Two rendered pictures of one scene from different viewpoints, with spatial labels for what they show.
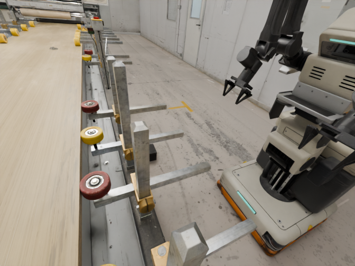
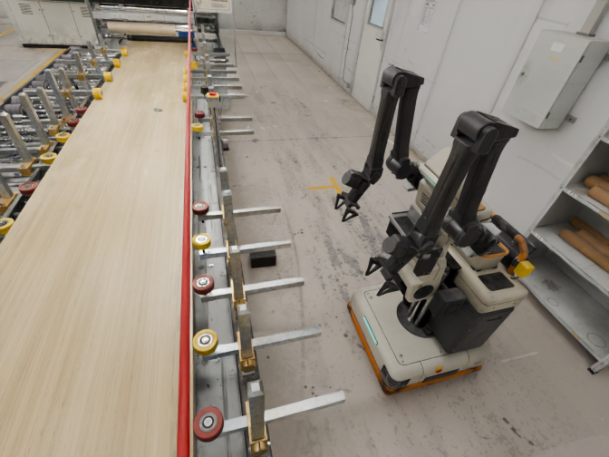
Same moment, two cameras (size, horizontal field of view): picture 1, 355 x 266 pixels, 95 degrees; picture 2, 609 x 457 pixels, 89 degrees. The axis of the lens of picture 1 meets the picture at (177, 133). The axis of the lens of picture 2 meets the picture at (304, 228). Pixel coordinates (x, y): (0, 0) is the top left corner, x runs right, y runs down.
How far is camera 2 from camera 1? 0.75 m
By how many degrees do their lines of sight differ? 8
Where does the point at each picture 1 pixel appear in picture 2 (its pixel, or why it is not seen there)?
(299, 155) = (410, 281)
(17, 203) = (154, 289)
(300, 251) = (431, 399)
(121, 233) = (219, 329)
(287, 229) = (406, 364)
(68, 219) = not seen: hidden behind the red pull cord
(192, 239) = (243, 308)
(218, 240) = (286, 335)
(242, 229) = (308, 332)
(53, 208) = (176, 296)
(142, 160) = (236, 271)
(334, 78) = not seen: hidden behind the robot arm
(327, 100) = not seen: hidden behind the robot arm
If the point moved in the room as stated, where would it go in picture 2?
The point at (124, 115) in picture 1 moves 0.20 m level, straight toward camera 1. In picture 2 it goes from (230, 228) to (228, 263)
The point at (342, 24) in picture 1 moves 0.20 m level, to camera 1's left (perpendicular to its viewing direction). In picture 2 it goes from (432, 164) to (380, 154)
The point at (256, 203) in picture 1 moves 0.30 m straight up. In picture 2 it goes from (381, 333) to (394, 302)
